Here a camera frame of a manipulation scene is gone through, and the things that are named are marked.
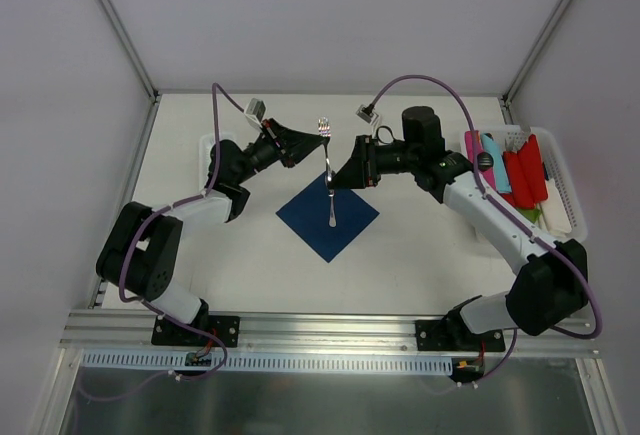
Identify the silver fork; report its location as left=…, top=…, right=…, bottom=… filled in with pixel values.
left=318, top=117, right=333, bottom=183

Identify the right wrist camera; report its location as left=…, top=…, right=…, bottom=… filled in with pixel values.
left=356, top=105, right=381, bottom=129

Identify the red rolled napkin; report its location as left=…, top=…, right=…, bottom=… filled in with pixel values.
left=503, top=151, right=534, bottom=209
left=517, top=134, right=548, bottom=203

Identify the aluminium frame post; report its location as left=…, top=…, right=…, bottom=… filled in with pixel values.
left=502, top=0, right=575, bottom=107
left=96, top=0, right=159, bottom=101

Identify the white napkin stack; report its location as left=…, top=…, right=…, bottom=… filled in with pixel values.
left=539, top=179, right=572, bottom=238

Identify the aluminium mounting rail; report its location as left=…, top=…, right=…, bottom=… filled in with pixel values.
left=60, top=309, right=600, bottom=359

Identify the white slotted cable duct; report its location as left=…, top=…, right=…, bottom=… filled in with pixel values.
left=82, top=349, right=454, bottom=376

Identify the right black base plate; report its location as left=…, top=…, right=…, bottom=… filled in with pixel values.
left=414, top=317, right=506, bottom=353

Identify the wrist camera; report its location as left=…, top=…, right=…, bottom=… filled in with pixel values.
left=244, top=98, right=266, bottom=128
left=356, top=105, right=381, bottom=129

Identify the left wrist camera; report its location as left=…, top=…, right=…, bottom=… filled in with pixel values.
left=244, top=98, right=266, bottom=128

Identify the light blue rolled napkin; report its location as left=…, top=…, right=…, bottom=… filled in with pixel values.
left=481, top=133, right=512, bottom=194

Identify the right aluminium frame post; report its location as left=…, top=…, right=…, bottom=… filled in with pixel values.
left=502, top=0, right=575, bottom=107

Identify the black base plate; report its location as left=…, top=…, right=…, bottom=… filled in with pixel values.
left=151, top=308, right=241, bottom=348
left=414, top=317, right=506, bottom=353

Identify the blue paper napkin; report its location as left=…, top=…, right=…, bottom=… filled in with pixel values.
left=276, top=175, right=379, bottom=263

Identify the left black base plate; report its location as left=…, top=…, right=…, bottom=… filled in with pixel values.
left=151, top=308, right=241, bottom=348

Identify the small white utensil tray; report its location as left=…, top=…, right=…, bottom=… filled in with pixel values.
left=198, top=133, right=216, bottom=187

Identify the large white basket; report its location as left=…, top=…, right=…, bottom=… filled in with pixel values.
left=459, top=125, right=588, bottom=242

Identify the green napkin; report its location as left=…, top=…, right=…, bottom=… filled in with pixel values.
left=517, top=207, right=542, bottom=227

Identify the pink rolled napkin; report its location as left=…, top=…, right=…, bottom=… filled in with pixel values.
left=464, top=131, right=497, bottom=192

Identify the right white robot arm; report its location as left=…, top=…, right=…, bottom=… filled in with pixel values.
left=329, top=106, right=589, bottom=351

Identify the silver spoon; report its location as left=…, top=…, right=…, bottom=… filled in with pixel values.
left=326, top=175, right=337, bottom=228

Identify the left aluminium frame post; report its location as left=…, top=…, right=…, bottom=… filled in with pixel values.
left=96, top=0, right=159, bottom=101

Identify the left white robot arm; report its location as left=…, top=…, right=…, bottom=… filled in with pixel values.
left=96, top=118, right=331, bottom=345

